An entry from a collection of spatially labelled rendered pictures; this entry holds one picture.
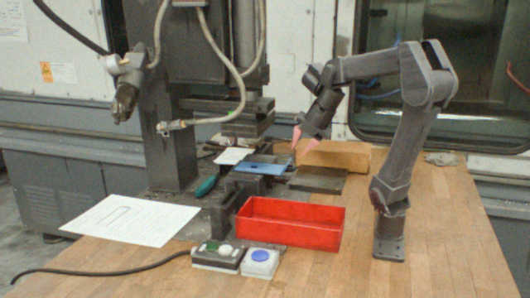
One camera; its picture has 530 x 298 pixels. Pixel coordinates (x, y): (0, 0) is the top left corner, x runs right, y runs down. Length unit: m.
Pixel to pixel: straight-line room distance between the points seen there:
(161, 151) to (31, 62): 1.42
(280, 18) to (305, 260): 1.09
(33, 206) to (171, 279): 2.10
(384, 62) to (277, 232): 0.44
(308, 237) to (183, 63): 0.55
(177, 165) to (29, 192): 1.76
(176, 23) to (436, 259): 0.84
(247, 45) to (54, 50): 1.49
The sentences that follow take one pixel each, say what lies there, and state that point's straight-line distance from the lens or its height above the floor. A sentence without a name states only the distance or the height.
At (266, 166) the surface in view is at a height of 0.99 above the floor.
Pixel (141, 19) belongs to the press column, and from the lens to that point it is 1.18.
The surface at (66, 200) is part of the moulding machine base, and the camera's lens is 2.70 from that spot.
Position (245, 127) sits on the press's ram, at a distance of 1.05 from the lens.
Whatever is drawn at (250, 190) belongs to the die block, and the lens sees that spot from 1.12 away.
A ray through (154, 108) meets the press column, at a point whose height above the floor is 1.16.
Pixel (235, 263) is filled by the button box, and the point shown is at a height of 0.93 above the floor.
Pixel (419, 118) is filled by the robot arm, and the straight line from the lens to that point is 0.87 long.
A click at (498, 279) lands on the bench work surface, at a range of 0.99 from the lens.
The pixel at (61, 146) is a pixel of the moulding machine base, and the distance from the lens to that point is 2.53.
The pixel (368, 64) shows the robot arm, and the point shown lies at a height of 1.30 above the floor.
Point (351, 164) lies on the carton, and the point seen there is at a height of 0.93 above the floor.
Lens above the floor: 1.43
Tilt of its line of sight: 24 degrees down
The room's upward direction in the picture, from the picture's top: 1 degrees counter-clockwise
